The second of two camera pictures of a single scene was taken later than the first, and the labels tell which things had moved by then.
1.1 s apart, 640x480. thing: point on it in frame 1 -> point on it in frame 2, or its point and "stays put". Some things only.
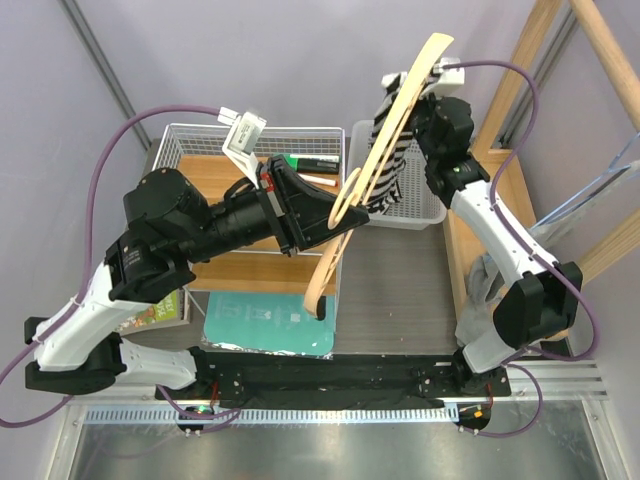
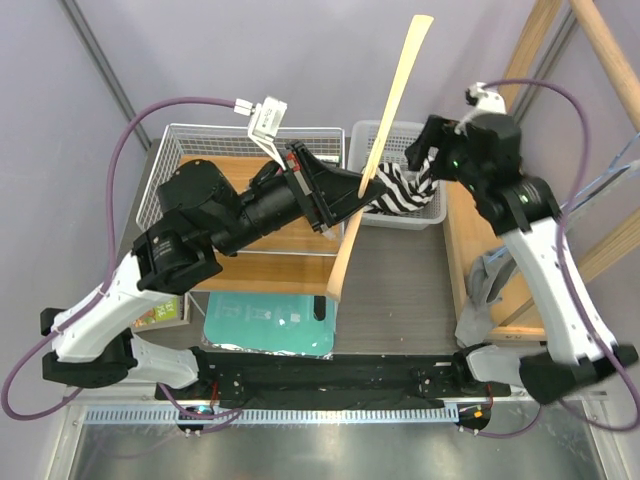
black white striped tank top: [388, 189] -> [404, 191]
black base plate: [301, 381] stays put
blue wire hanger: [572, 203] stays put
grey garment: [478, 319] stays put
